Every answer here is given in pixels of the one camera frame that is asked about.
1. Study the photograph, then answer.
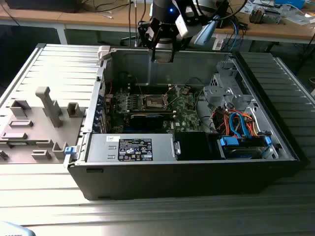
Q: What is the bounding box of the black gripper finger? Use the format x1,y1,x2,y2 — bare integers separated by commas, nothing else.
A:
170,30,189,63
137,21,162,62

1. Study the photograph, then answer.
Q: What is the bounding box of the silver green CPU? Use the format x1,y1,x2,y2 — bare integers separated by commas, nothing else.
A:
152,50,174,64

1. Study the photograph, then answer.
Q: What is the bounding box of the metal locking lever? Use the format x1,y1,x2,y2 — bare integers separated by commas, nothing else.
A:
135,77,144,96

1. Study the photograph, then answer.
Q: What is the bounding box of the CPU socket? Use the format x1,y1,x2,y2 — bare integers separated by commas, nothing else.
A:
143,94,165,109

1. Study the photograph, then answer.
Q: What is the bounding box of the CPU cooler with fan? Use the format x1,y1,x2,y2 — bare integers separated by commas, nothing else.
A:
249,6,282,25

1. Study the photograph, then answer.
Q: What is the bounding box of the pale blue teach pendant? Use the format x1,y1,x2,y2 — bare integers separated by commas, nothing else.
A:
193,14,220,46

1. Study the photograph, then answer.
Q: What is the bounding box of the small white box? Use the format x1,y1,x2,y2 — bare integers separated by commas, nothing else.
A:
212,38,224,52

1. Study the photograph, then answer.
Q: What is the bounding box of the beige case latch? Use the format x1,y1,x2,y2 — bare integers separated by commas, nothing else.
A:
97,46,117,61

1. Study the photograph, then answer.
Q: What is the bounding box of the metal drive cage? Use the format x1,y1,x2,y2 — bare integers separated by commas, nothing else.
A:
203,60,257,112

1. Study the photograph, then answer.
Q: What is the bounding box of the wooden desk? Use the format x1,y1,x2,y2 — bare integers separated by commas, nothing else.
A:
0,0,315,45

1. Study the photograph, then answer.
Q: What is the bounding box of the green motherboard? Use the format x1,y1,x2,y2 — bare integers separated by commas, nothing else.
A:
104,85,205,135

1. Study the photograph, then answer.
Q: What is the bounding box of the graphics card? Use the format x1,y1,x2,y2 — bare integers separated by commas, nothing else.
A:
129,114,165,129

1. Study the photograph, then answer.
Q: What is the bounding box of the black flat device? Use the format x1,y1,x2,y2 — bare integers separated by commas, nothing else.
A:
4,0,81,13

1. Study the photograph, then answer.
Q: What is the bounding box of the grey power supply unit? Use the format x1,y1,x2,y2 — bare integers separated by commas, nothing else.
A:
85,133,177,163

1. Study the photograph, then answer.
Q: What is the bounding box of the blue box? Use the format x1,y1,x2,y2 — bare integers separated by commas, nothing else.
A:
274,0,306,8

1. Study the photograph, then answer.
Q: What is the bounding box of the hard disk in blue carrier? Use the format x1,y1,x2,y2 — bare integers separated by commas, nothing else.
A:
216,136,273,161

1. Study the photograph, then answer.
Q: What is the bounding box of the clear plastic bag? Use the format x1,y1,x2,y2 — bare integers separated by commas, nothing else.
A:
285,13,315,26

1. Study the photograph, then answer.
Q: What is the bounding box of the black PC case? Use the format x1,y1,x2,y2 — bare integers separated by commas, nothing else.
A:
63,45,310,201

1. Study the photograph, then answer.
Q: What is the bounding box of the grey parts rack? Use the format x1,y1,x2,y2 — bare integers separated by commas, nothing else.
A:
0,86,87,165

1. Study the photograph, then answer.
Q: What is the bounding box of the pale rounded object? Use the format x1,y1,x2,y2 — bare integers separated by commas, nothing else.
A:
0,220,34,236

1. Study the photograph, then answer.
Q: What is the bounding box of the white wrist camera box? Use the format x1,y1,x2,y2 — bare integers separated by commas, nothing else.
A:
175,15,189,38

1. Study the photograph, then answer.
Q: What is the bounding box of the thin black wire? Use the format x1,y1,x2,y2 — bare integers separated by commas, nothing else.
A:
186,77,206,87

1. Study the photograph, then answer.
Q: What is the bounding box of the blue flat data wire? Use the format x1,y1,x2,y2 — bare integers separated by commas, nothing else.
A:
233,111,250,139
228,112,241,138

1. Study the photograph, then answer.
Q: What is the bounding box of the orange power wire bundle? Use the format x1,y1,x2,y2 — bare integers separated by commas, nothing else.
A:
211,110,260,137

